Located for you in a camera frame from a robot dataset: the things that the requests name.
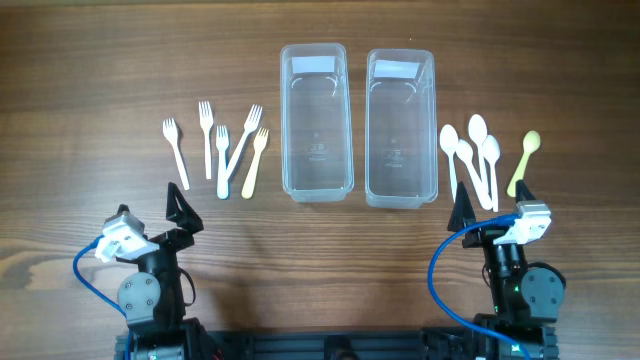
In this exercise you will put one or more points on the white fork slanted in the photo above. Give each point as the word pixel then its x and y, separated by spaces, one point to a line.
pixel 251 124

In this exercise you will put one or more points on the white spoon top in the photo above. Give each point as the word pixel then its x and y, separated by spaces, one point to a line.
pixel 478 132

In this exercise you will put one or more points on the light blue fork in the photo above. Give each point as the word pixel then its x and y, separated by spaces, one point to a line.
pixel 222 145

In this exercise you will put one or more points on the yellow spoon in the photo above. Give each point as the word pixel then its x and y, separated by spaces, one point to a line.
pixel 531 143

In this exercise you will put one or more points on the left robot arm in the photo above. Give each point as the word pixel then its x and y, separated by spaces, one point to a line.
pixel 152 298

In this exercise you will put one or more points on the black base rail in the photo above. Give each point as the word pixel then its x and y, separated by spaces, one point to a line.
pixel 330 345

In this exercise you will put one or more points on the white fork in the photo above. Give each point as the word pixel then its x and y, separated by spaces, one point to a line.
pixel 206 122
pixel 172 134

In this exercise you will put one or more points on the yellow fork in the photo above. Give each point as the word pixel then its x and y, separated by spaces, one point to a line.
pixel 259 144

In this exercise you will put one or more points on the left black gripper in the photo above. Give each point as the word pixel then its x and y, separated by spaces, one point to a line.
pixel 163 238

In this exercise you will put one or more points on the right clear plastic container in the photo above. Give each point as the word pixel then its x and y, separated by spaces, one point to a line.
pixel 401 166

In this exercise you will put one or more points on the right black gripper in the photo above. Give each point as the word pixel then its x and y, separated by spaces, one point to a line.
pixel 485 235

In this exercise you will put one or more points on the white fork far left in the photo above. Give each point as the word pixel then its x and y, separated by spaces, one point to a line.
pixel 172 134

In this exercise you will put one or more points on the left clear plastic container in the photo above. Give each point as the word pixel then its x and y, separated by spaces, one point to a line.
pixel 316 131

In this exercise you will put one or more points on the clear plastic container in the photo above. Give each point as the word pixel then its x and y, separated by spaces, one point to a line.
pixel 401 166
pixel 316 131

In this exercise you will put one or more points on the white spoon thick handle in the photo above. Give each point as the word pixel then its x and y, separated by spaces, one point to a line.
pixel 465 153

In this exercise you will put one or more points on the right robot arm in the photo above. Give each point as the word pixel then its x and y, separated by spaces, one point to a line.
pixel 526 295

